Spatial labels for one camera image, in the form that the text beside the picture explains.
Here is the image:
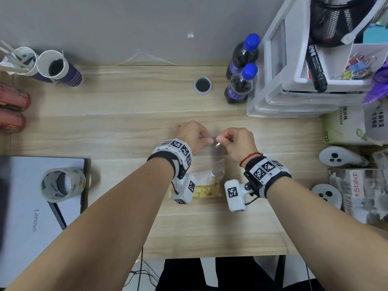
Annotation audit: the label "person's right hand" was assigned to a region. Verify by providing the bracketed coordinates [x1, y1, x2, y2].
[216, 127, 259, 164]

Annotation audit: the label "person's left hand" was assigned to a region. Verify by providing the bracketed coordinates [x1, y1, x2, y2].
[175, 120, 214, 157]

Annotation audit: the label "clear plastic zip bag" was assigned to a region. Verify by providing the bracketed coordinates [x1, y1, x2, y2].
[168, 130, 227, 201]

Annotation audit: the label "person's right forearm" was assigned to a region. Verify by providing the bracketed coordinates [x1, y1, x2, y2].
[266, 176, 388, 291]

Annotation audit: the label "person's left forearm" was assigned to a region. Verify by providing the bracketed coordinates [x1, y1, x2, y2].
[5, 157, 176, 291]

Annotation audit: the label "marker-patterned left wrist band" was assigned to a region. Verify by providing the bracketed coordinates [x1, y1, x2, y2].
[147, 138, 194, 180]

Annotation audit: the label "marker-patterned wrist band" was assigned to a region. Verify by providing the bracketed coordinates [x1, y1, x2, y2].
[147, 138, 194, 180]
[244, 156, 292, 199]

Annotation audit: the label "pile of yellow cubes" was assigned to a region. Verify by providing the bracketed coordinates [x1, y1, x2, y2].
[193, 181, 224, 198]

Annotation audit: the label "marker-patterned right wrist band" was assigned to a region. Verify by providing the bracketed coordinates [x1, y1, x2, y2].
[244, 156, 292, 199]

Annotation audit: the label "blue-capped dark soda bottle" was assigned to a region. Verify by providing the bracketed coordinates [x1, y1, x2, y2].
[226, 33, 261, 81]
[224, 63, 259, 105]

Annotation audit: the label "white plastic drawer organizer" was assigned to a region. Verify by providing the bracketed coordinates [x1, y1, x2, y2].
[246, 0, 388, 119]

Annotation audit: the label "white handheld controller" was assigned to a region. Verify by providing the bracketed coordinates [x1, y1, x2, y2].
[318, 145, 369, 167]
[311, 183, 343, 210]

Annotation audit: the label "black marker pen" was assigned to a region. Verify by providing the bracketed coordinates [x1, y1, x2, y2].
[304, 39, 329, 93]

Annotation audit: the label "green and white snack bag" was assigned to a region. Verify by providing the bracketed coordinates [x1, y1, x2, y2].
[322, 105, 366, 146]

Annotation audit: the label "person's black trousers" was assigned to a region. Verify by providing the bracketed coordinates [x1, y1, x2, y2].
[155, 256, 325, 291]

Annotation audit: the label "grey printed book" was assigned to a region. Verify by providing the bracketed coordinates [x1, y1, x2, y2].
[329, 168, 388, 225]

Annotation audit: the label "pile of colourful binder clips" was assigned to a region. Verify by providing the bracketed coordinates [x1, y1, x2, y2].
[341, 54, 378, 81]

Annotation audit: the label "white printed snack bag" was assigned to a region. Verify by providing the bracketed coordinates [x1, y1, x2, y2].
[362, 98, 388, 146]

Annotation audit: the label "purple paper cup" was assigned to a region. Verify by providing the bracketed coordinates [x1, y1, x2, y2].
[36, 50, 83, 88]

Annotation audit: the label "purple plastic bag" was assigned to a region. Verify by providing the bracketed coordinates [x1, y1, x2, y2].
[361, 61, 388, 106]

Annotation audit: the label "black mesh pen holder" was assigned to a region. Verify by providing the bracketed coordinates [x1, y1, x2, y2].
[309, 0, 380, 48]

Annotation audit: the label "clear tape roll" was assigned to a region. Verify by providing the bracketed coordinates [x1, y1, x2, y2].
[41, 167, 87, 203]

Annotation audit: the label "white plastic stick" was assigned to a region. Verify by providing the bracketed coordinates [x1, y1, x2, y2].
[341, 0, 388, 45]

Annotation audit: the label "white paper cup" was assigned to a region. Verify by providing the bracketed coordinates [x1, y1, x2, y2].
[10, 46, 39, 77]

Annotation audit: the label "red drink can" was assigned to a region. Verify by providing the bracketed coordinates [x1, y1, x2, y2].
[0, 82, 32, 111]
[0, 107, 27, 134]

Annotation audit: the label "silver laptop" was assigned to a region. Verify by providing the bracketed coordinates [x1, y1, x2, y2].
[0, 156, 92, 265]

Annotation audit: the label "bundle of wooden stirrers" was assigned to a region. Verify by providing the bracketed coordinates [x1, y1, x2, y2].
[0, 40, 31, 74]

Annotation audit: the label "red string bracelet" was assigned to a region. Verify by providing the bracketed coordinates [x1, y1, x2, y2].
[239, 152, 264, 167]

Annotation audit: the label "round desk cable grommet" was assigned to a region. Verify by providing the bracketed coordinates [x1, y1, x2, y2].
[193, 76, 213, 95]

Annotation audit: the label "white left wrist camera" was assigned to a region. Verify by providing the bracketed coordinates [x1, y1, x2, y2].
[171, 173, 197, 205]

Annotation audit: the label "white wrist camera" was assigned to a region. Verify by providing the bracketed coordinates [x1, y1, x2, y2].
[224, 179, 253, 213]
[171, 173, 197, 205]

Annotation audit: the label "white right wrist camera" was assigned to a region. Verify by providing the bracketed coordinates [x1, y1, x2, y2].
[224, 179, 253, 213]

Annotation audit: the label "black cables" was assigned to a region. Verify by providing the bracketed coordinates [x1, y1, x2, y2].
[122, 248, 162, 291]

